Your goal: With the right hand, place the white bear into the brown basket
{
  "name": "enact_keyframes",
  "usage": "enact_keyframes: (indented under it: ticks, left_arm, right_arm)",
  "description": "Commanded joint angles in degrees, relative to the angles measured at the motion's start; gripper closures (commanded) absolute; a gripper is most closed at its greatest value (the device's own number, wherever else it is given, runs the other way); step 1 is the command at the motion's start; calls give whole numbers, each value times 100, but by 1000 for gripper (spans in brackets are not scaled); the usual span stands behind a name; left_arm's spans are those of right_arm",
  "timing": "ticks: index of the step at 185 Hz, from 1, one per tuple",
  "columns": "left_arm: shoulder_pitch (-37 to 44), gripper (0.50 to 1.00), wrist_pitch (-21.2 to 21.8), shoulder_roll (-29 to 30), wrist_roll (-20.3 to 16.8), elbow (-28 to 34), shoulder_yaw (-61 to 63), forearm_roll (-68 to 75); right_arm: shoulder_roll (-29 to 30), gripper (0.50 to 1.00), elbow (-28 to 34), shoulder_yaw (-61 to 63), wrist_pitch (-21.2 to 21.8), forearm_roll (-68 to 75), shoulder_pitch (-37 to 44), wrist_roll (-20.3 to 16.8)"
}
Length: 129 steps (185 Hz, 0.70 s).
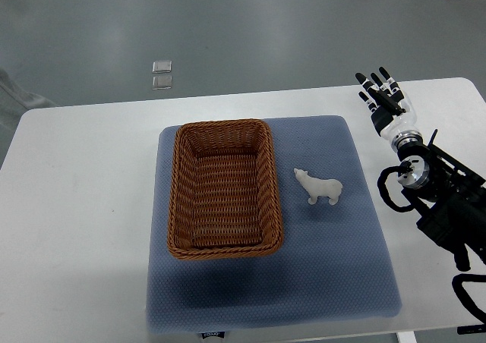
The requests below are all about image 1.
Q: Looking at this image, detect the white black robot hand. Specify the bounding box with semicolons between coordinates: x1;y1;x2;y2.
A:
355;67;418;142

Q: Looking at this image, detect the white bear figurine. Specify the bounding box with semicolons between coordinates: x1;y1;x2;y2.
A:
293;168;343;206

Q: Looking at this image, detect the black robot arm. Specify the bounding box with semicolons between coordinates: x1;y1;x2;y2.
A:
377;136;485;272

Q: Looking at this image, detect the brown wicker basket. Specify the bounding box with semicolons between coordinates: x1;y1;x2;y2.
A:
167;119;284;260

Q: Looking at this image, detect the blue foam mat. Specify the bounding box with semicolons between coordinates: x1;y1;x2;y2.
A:
146;115;402;335

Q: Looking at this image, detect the black table control panel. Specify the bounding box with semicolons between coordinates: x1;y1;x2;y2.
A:
456;324;486;335

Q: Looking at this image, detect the lower silver floor plate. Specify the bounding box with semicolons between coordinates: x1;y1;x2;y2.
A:
152;74;172;90

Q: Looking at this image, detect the silver floor plate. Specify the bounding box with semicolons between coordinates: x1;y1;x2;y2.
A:
152;74;172;90
152;60;172;74

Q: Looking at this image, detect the upper silver floor plate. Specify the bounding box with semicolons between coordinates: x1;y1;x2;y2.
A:
152;60;172;74

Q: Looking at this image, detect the dark label tag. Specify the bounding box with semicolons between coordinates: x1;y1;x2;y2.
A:
201;332;225;339

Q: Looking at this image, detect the person in grey trousers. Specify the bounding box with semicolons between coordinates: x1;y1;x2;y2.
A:
1;68;57;110

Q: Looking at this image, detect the black cable loop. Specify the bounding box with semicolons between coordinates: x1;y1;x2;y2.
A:
377;163;486;324

